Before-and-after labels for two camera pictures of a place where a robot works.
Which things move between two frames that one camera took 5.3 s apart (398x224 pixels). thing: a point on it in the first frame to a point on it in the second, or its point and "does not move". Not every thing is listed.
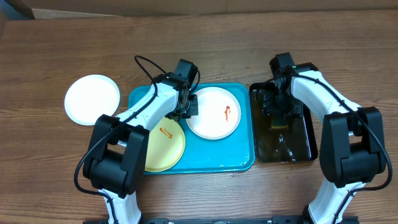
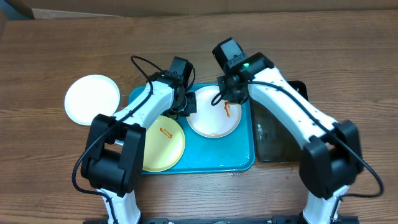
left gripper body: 187,111 does not move
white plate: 219,114 does not move
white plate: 89,97 does not move
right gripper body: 286,106 to 233,97
